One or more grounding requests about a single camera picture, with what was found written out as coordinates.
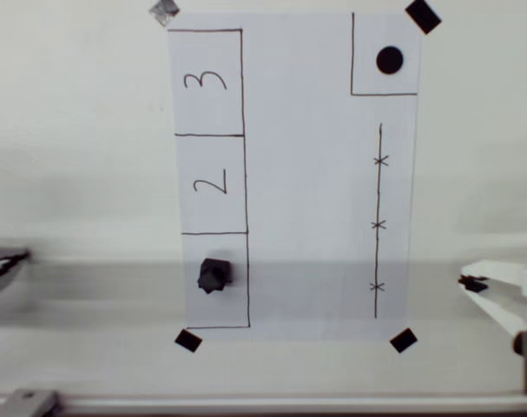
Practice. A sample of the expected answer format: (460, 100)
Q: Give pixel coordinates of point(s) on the black cube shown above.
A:
(215, 276)

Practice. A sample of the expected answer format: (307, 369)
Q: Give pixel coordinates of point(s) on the black tape square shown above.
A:
(188, 341)
(403, 340)
(423, 16)

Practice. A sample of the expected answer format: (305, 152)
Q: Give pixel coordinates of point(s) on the white paper sheet with markings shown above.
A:
(306, 174)

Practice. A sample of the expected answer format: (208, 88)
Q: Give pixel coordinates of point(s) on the black round disc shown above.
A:
(389, 60)

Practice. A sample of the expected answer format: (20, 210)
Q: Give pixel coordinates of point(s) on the grey tape square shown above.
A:
(164, 12)

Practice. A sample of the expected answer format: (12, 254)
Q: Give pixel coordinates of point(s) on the grey metal clamp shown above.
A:
(26, 401)

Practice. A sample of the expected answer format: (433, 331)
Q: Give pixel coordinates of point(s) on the dark grey flat device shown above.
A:
(0, 269)

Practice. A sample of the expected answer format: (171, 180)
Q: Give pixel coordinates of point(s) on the grey metal table rail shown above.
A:
(289, 404)

